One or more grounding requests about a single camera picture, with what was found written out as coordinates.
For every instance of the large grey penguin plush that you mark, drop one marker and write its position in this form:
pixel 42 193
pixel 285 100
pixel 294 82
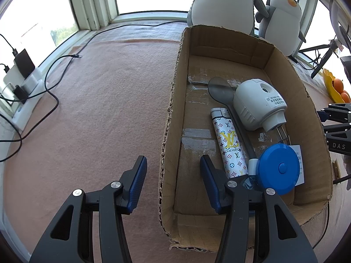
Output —
pixel 237 15

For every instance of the wooden clothespin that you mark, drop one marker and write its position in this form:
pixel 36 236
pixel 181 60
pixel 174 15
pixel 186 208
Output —
pixel 336 169

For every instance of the orange fruit back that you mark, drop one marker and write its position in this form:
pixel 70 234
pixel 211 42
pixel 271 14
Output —
pixel 338 85

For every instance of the white round plug device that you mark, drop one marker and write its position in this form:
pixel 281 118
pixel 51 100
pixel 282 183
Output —
pixel 259 105

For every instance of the checkered beige cloth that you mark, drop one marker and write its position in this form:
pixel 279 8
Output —
pixel 165 30

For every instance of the patterned white lighter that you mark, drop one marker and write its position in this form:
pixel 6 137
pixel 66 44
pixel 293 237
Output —
pixel 228 142

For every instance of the blue round tape measure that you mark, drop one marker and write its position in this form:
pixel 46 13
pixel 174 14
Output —
pixel 278 168

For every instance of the cardboard box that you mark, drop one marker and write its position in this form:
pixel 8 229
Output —
pixel 185 212

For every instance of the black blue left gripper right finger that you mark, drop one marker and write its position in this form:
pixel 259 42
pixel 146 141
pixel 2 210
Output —
pixel 278 236

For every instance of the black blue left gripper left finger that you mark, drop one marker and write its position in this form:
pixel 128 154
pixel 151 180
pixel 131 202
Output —
pixel 69 236

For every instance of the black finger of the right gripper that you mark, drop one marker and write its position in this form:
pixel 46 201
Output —
pixel 337 112

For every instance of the orange fruit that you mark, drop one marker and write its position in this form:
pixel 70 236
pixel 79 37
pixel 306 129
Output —
pixel 345 97
pixel 338 85

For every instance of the small grey penguin plush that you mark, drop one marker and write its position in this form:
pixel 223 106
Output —
pixel 282 27

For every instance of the yellow fruit bowl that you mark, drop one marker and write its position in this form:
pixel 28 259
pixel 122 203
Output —
pixel 328 78

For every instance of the grey plastic spoon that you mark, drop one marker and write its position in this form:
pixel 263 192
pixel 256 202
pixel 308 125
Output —
pixel 220 90

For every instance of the black plug adapter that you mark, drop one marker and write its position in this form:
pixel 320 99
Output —
pixel 20 94

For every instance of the pink blanket mat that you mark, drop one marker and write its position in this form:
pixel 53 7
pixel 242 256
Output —
pixel 111 107

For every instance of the white usb wall charger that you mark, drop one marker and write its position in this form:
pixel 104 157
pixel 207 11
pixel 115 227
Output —
pixel 297 150

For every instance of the white power strip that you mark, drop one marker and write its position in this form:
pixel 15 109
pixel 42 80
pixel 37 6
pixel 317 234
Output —
pixel 33 85

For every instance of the orange fruit front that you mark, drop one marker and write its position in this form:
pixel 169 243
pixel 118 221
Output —
pixel 345 97

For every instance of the white ring light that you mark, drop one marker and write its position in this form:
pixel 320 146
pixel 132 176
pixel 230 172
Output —
pixel 338 28

